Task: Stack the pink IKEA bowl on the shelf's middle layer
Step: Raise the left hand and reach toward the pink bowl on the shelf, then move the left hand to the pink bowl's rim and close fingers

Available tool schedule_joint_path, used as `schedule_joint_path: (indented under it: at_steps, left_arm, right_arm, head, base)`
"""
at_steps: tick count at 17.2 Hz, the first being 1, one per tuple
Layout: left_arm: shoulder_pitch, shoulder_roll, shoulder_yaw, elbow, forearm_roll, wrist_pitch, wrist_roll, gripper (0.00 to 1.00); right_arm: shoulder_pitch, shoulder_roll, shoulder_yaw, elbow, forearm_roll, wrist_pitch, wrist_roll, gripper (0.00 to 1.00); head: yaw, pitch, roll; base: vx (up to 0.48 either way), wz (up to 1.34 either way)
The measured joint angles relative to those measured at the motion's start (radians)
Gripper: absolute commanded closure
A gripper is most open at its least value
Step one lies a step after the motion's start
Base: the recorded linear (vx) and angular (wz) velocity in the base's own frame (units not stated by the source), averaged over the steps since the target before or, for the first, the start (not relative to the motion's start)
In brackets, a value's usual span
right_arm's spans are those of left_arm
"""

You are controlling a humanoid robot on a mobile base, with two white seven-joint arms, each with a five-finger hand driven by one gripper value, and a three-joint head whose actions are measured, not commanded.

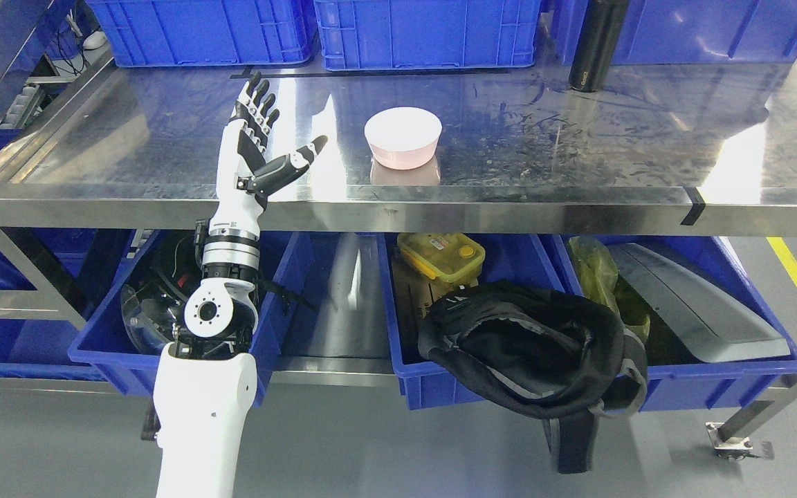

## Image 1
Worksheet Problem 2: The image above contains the blue bin lower right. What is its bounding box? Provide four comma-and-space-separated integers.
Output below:
541, 235, 797, 411

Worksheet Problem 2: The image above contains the blue crate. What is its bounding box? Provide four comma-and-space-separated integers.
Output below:
551, 0, 797, 66
86, 1, 316, 67
314, 1, 541, 71

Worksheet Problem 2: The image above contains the blue bin lower left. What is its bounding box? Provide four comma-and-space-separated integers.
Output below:
68, 230, 314, 407

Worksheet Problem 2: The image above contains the yellow lunch box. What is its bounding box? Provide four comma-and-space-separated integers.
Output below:
396, 232, 485, 286

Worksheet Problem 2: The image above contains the blue crate top right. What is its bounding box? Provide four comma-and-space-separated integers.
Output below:
551, 0, 797, 66

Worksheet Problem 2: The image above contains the black bottle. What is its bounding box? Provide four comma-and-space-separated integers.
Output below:
569, 1, 630, 93

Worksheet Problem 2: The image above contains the blue crate top middle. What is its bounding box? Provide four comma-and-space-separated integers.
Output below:
314, 1, 541, 71

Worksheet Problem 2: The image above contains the blue crate top left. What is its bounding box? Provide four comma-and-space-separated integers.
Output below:
86, 1, 316, 67

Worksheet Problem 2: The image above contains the black backpack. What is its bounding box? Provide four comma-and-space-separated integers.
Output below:
417, 280, 649, 474

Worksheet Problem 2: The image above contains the steel shelf frame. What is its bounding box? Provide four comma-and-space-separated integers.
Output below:
0, 28, 797, 461

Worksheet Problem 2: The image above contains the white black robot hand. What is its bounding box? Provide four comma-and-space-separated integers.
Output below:
208, 71, 328, 239

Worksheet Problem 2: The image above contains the black round helmet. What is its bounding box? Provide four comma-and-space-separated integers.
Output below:
119, 231, 201, 354

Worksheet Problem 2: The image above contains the grey plastic panel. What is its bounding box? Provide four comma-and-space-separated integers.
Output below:
607, 243, 791, 363

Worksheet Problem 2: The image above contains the pink bowl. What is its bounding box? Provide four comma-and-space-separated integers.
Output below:
363, 107, 443, 170

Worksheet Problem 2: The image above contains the blue bin lower middle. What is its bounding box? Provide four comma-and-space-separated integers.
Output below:
374, 233, 565, 410

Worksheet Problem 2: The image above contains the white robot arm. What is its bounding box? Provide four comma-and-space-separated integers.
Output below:
153, 220, 260, 497

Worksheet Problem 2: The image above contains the green plastic bag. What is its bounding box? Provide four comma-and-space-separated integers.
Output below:
566, 236, 651, 343

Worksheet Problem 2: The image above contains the blue bin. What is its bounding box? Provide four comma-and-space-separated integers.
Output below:
541, 235, 797, 411
68, 230, 314, 407
374, 233, 565, 410

